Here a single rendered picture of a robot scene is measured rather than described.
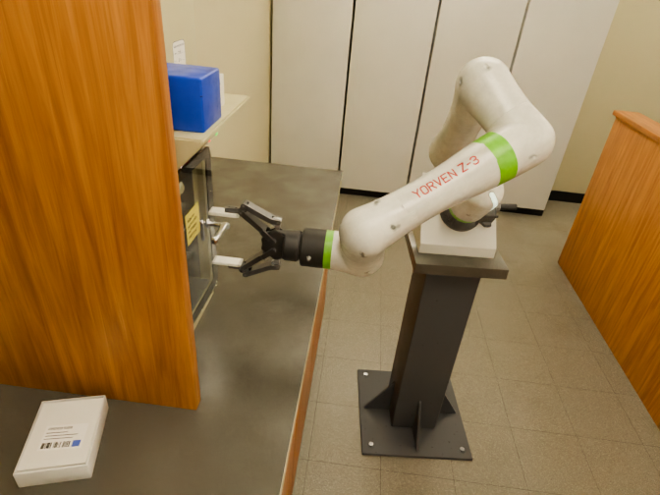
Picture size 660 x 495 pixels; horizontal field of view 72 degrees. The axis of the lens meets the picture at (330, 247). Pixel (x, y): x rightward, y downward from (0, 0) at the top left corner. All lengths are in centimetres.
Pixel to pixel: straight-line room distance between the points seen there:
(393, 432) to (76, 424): 148
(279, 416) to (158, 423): 25
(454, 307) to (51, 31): 148
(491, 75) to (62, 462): 114
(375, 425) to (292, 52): 283
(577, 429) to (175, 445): 199
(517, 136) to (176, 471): 95
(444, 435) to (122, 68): 197
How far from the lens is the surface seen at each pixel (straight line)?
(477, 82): 113
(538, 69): 406
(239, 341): 121
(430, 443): 224
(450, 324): 184
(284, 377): 112
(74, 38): 75
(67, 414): 109
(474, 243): 167
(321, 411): 227
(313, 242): 104
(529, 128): 109
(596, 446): 259
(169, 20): 98
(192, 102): 82
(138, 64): 71
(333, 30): 385
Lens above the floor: 177
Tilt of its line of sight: 31 degrees down
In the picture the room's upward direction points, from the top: 5 degrees clockwise
